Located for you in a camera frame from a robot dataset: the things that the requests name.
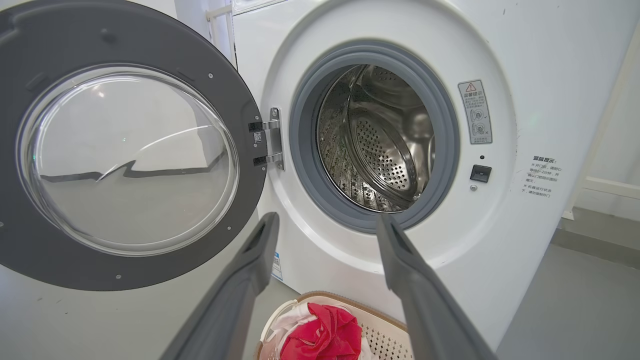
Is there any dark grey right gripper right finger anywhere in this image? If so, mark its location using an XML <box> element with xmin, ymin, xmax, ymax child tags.
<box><xmin>375</xmin><ymin>213</ymin><xmax>496</xmax><ymax>360</ymax></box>

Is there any grey round washer door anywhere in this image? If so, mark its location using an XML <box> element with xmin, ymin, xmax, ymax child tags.
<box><xmin>0</xmin><ymin>0</ymin><xmax>269</xmax><ymax>292</ymax></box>

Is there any cream perforated laundry basket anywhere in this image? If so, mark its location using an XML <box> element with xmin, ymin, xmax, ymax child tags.
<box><xmin>254</xmin><ymin>291</ymin><xmax>416</xmax><ymax>360</ymax></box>

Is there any white railing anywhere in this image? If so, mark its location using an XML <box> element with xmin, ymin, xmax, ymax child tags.
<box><xmin>206</xmin><ymin>0</ymin><xmax>236</xmax><ymax>66</ymax></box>

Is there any white wall trim frame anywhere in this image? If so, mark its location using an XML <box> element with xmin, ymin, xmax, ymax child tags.
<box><xmin>562</xmin><ymin>22</ymin><xmax>640</xmax><ymax>223</ymax></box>

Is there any grey rubber door gasket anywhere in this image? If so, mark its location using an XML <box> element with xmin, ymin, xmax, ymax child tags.
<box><xmin>289</xmin><ymin>42</ymin><xmax>461</xmax><ymax>235</ymax></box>

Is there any printed instruction text label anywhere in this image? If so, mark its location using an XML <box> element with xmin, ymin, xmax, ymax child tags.
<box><xmin>525</xmin><ymin>155</ymin><xmax>563</xmax><ymax>198</ymax></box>

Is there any grey warning sticker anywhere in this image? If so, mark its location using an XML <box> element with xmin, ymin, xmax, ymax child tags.
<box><xmin>458</xmin><ymin>79</ymin><xmax>493</xmax><ymax>146</ymax></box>

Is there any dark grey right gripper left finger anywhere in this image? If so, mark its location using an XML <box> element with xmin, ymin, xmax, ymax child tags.
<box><xmin>160</xmin><ymin>212</ymin><xmax>280</xmax><ymax>360</ymax></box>

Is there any white cloth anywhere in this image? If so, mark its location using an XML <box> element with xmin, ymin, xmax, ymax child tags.
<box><xmin>260</xmin><ymin>299</ymin><xmax>381</xmax><ymax>360</ymax></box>

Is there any metal door hinge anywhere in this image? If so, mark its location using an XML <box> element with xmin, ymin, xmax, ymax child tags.
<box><xmin>248</xmin><ymin>107</ymin><xmax>286</xmax><ymax>172</ymax></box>

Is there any white washing machine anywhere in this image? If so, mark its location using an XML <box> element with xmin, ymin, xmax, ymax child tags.
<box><xmin>232</xmin><ymin>0</ymin><xmax>640</xmax><ymax>351</ymax></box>

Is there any red and white garment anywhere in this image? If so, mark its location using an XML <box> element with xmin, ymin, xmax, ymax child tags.
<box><xmin>280</xmin><ymin>302</ymin><xmax>363</xmax><ymax>360</ymax></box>

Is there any steel washer drum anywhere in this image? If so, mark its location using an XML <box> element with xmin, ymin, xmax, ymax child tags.
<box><xmin>316</xmin><ymin>64</ymin><xmax>436</xmax><ymax>213</ymax></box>

